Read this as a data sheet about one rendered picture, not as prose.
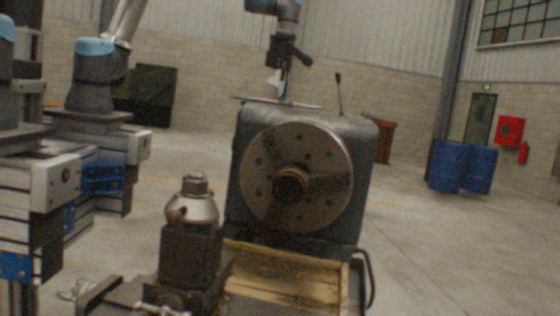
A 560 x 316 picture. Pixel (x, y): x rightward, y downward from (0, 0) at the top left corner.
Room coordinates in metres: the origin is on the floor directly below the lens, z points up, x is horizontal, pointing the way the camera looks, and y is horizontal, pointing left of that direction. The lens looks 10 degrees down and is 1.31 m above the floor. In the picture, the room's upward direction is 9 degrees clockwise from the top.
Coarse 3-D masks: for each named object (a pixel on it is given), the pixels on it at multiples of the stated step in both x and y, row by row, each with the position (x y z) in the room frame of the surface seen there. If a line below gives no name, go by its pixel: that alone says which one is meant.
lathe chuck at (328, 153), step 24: (288, 120) 1.18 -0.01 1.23; (288, 144) 1.09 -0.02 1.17; (312, 144) 1.08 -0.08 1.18; (336, 144) 1.07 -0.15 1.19; (240, 168) 1.11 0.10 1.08; (264, 168) 1.10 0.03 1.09; (312, 168) 1.08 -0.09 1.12; (336, 168) 1.07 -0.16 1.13; (264, 192) 1.10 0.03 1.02; (312, 192) 1.08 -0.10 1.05; (336, 192) 1.07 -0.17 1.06; (264, 216) 1.10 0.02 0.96; (288, 216) 1.09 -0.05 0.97; (312, 216) 1.08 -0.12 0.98; (336, 216) 1.07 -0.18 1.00
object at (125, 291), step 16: (96, 288) 0.56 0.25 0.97; (112, 288) 0.58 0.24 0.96; (128, 288) 0.57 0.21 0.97; (80, 304) 0.51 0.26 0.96; (96, 304) 0.54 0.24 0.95; (112, 304) 0.53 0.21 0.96; (128, 304) 0.53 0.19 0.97; (224, 304) 0.57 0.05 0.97; (240, 304) 0.58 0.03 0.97; (256, 304) 0.59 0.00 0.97; (272, 304) 0.60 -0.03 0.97
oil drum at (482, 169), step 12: (468, 156) 7.52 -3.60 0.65; (480, 156) 7.31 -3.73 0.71; (492, 156) 7.27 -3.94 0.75; (468, 168) 7.45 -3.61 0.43; (480, 168) 7.28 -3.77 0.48; (492, 168) 7.29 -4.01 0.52; (468, 180) 7.39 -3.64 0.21; (480, 180) 7.27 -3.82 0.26; (492, 180) 7.36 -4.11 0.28; (480, 192) 7.26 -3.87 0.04
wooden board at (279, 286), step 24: (240, 264) 0.91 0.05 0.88; (264, 264) 0.93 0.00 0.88; (288, 264) 0.96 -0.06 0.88; (312, 264) 0.97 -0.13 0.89; (336, 264) 0.96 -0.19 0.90; (240, 288) 0.79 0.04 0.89; (264, 288) 0.81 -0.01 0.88; (288, 288) 0.83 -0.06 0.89; (312, 288) 0.84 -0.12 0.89; (336, 288) 0.86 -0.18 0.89; (336, 312) 0.75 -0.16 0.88
